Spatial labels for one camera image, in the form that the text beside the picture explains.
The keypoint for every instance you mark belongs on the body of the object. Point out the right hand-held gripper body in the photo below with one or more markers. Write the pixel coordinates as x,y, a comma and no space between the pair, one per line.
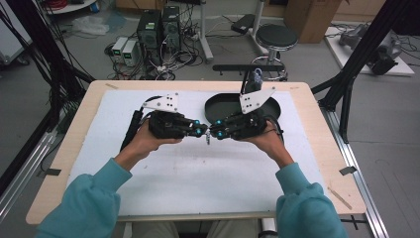
247,127

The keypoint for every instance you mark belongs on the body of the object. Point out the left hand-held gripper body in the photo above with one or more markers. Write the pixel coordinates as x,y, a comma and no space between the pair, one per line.
166,125

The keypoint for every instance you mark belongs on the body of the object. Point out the black oval tray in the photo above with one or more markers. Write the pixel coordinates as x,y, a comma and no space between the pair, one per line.
221,105

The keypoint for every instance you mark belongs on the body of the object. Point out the person's right hand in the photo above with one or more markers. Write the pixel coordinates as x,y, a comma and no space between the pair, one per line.
269,142

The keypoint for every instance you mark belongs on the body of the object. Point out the person's left hand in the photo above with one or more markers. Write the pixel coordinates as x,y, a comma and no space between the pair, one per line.
142,143

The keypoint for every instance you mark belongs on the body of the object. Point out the white foam mat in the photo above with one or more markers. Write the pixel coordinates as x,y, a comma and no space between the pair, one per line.
198,178

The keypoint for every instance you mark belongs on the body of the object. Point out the dark device with blue top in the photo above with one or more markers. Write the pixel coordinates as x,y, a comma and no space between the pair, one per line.
254,81

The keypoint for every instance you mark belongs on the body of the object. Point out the white power supply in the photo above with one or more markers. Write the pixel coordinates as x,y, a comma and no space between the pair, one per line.
129,53
119,46

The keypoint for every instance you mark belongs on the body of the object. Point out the wooden table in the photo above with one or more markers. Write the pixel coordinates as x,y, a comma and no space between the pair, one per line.
330,132

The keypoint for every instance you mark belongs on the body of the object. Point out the black round stool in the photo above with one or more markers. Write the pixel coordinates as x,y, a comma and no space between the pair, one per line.
276,36

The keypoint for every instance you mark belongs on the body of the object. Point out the black computer tower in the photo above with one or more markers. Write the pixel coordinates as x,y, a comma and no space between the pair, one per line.
171,26
149,29

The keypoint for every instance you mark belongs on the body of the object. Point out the flat black device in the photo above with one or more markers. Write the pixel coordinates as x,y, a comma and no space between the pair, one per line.
242,23

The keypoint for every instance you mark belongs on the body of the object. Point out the black tape piece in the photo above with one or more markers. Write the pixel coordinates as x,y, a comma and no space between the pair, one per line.
51,172
347,170

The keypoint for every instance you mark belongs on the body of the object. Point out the thin wooden stick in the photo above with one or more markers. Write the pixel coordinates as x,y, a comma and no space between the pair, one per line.
340,198

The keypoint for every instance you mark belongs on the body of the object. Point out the tall brown cardboard box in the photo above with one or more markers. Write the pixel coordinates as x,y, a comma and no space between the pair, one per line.
310,20

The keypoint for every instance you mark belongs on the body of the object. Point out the clear plastic bag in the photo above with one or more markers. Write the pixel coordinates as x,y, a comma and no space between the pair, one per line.
90,25

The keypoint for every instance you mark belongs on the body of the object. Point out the white board with grey parts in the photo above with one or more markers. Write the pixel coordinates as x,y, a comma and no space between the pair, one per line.
369,43

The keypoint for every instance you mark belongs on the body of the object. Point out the white round table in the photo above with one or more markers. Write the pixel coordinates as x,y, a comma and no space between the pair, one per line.
71,7

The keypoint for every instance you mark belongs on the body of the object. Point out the aluminium rail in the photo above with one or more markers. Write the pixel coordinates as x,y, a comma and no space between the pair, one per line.
23,172
360,185

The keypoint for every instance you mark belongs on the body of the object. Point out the black frame post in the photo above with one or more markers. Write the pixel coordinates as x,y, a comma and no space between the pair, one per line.
49,66
360,53

